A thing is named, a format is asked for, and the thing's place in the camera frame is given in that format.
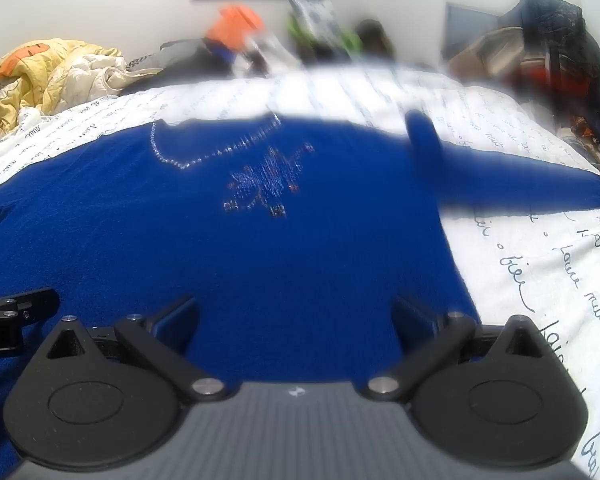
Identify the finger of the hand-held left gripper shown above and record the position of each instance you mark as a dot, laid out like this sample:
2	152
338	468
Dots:
37	304

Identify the red cloth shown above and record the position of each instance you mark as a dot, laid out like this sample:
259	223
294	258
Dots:
535	75

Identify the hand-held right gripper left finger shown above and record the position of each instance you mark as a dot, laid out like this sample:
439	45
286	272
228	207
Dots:
175	330

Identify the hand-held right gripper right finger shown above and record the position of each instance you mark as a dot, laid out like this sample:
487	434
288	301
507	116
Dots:
415	330

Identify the orange cloth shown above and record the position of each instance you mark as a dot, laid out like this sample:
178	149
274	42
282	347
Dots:
232	25

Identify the yellow cartoon quilt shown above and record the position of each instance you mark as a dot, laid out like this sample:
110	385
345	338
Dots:
40	75

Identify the dark brown object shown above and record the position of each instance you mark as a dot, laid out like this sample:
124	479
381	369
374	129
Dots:
375	37

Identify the white script-print bed sheet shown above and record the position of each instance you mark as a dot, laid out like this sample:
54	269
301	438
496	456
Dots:
530	270

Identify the grey framed panel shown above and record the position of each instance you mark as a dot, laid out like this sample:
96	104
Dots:
462	25

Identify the dark jacket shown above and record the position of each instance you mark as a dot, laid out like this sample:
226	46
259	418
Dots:
565	35

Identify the blue beaded sweater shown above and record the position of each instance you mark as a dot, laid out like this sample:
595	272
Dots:
230	260

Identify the dark clothes pile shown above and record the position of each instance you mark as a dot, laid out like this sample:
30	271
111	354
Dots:
180	62

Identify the green patterned bag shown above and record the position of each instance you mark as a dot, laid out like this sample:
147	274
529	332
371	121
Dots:
312	20

